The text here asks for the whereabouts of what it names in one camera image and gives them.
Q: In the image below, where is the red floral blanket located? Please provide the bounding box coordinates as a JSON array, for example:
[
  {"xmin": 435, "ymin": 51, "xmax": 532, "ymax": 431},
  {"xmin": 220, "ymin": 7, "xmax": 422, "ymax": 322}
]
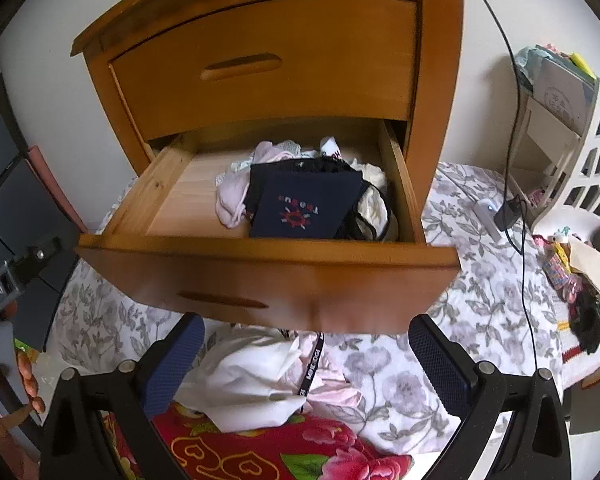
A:
[{"xmin": 99, "ymin": 401, "xmax": 413, "ymax": 480}]

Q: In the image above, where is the person left hand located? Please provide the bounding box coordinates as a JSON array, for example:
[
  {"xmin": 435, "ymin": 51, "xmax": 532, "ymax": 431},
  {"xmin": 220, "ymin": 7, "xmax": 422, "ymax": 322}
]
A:
[{"xmin": 0, "ymin": 348, "xmax": 45, "ymax": 479}]

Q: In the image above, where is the pink shirt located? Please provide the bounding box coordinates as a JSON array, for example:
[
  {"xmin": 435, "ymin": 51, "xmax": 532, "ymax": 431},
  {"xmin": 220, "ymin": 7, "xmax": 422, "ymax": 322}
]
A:
[{"xmin": 277, "ymin": 332, "xmax": 363, "ymax": 408}]

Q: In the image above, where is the white garment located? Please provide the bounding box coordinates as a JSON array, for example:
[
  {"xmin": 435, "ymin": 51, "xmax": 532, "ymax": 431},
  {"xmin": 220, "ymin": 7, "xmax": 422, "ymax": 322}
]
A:
[{"xmin": 174, "ymin": 325, "xmax": 325, "ymax": 434}]

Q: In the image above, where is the black charging cable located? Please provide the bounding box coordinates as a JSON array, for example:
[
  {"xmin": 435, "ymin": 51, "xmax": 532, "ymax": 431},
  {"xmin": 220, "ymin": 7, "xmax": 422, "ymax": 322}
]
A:
[{"xmin": 464, "ymin": 0, "xmax": 541, "ymax": 376}]

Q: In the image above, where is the navy blue printed garment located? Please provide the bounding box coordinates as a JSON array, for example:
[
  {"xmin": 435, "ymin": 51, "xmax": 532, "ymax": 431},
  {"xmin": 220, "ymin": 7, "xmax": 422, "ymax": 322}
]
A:
[{"xmin": 244, "ymin": 157, "xmax": 368, "ymax": 240}]

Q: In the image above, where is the black power adapter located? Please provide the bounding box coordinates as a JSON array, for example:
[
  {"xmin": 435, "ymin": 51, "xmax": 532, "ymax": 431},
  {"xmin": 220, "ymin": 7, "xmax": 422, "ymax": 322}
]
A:
[{"xmin": 494, "ymin": 195, "xmax": 527, "ymax": 232}]

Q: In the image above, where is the white lattice shelf rack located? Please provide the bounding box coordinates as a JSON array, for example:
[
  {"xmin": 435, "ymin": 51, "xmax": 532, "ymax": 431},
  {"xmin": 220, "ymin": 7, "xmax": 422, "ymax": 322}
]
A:
[{"xmin": 508, "ymin": 46, "xmax": 600, "ymax": 240}]

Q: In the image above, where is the dark blue cabinet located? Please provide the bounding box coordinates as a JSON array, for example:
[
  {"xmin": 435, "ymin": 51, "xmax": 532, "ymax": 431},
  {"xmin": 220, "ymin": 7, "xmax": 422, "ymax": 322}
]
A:
[{"xmin": 0, "ymin": 69, "xmax": 86, "ymax": 354}]

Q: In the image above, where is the colourful clutter pile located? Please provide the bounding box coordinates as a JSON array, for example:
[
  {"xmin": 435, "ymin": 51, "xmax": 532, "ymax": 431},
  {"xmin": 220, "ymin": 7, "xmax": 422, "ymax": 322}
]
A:
[{"xmin": 532, "ymin": 232, "xmax": 600, "ymax": 362}]

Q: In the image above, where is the wooden nightstand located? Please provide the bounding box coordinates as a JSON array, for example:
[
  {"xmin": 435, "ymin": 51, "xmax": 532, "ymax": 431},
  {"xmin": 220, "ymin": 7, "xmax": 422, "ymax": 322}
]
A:
[{"xmin": 69, "ymin": 0, "xmax": 476, "ymax": 221}]

